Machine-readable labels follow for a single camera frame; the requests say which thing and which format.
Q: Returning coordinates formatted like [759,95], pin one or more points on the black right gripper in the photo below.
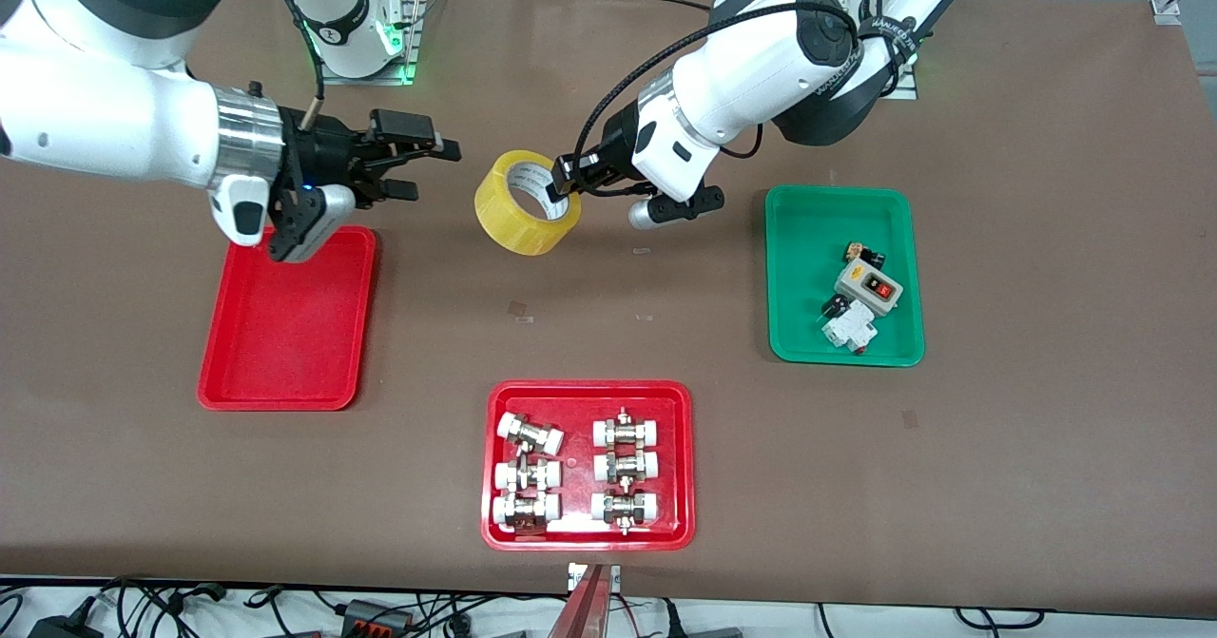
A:
[318,155]

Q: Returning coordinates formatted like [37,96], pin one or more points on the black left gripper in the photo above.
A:
[616,150]

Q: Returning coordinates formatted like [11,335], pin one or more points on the yellow packing tape roll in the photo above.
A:
[504,224]

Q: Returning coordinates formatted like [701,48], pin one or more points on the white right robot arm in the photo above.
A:
[95,115]

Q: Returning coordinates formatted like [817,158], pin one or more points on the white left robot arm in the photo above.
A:
[751,58]

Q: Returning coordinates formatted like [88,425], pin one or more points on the narrow red plastic tray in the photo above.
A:
[285,334]

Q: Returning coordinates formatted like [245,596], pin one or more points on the wide red plastic tray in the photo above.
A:
[580,400]

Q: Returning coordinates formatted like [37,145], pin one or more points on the green plastic tray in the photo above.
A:
[808,267]

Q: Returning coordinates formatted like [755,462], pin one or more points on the white capped metal pipe fitting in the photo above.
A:
[604,468]
[547,475]
[504,508]
[604,432]
[518,426]
[601,507]

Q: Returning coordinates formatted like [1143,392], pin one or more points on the round black buzzer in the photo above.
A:
[835,307]

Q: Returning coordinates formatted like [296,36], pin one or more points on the white circuit breaker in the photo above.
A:
[851,332]

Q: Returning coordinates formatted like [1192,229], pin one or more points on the small silver plate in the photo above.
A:
[573,576]

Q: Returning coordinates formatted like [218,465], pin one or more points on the reddish metal bar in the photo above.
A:
[582,614]

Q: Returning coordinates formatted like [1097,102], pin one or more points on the black and orange power strip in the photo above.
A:
[376,616]

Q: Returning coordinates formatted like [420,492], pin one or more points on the black power adapter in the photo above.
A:
[57,628]

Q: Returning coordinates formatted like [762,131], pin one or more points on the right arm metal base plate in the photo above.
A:
[411,29]

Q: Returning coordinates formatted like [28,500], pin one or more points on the grey on-off switch box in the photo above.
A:
[860,281]

